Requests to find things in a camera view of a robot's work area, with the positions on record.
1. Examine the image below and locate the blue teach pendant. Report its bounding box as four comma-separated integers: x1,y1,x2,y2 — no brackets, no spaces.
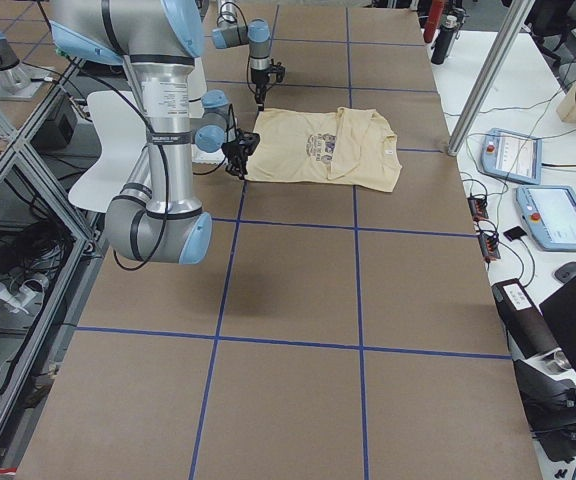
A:
480,128,542,185
515,185,576,252

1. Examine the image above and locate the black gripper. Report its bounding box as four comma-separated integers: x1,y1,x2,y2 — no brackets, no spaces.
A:
223,147,246,181
249,69,270,111

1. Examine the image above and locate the black computer mouse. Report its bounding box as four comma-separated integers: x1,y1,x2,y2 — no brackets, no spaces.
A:
553,261,576,284

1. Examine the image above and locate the far blue teach pendant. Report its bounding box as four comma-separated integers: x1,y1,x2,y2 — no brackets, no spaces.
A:
480,128,542,185

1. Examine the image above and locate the aluminium frame post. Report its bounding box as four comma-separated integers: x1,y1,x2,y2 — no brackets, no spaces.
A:
447,0,535,157

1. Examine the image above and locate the black bottle steel cap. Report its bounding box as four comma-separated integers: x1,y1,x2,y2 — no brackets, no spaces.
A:
431,15,459,65

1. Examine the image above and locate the red circuit board far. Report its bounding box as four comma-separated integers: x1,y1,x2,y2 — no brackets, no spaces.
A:
467,196,489,222

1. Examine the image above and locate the white plastic chair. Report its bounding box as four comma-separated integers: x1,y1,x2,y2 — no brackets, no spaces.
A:
68,91,150,214

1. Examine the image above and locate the red bottle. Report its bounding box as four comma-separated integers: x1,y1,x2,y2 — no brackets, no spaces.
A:
423,0,446,44

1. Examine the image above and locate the near blue teach pendant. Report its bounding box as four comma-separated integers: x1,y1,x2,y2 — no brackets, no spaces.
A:
515,185,576,252

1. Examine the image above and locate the beige long-sleeve printed shirt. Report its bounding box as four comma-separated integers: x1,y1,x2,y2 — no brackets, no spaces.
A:
245,107,401,193

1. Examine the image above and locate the black box white label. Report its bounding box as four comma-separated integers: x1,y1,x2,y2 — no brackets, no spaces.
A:
491,279,559,359

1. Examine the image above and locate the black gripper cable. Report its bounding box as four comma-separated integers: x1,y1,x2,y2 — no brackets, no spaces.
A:
191,154,229,176

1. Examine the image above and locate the white camera pole with base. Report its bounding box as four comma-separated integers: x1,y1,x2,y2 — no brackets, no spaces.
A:
187,0,214,166

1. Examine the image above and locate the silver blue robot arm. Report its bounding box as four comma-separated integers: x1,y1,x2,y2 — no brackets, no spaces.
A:
50,1,258,267
211,1,276,111

